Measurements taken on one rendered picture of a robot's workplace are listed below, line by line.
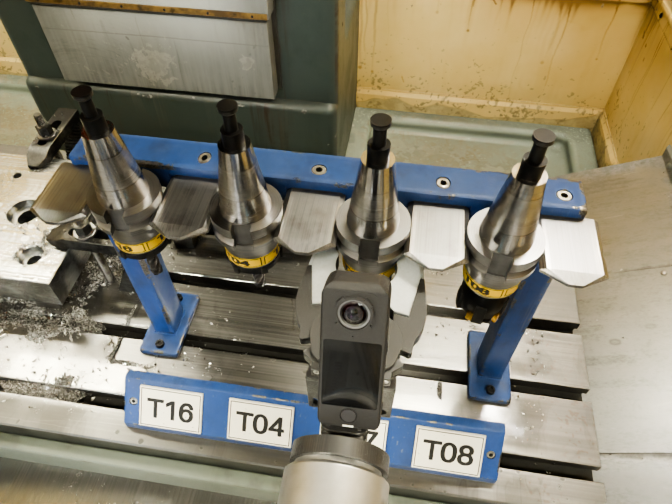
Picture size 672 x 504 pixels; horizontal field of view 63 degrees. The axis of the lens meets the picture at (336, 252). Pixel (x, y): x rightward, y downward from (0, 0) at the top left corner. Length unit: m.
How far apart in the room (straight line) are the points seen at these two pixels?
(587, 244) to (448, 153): 1.06
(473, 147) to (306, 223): 1.14
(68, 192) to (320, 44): 0.67
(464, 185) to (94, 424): 0.53
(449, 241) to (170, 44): 0.81
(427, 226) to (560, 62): 1.12
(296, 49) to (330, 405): 0.83
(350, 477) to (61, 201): 0.34
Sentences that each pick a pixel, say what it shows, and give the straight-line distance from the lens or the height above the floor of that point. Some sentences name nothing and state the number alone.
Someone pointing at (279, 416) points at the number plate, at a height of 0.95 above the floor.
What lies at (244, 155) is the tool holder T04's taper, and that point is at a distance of 0.42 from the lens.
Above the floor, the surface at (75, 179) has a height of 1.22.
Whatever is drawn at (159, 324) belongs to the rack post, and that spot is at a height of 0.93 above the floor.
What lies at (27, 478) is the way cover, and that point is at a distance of 0.95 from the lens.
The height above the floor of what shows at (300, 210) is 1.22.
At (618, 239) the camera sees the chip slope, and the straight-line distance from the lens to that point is 1.12.
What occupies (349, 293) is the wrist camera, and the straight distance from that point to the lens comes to 0.35.
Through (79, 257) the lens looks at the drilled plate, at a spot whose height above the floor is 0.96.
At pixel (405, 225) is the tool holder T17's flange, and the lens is 0.46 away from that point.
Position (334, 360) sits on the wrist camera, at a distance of 0.38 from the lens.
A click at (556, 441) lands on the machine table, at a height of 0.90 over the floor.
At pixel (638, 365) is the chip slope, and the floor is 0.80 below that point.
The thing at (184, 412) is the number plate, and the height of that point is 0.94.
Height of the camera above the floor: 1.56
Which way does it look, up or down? 51 degrees down
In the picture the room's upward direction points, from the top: straight up
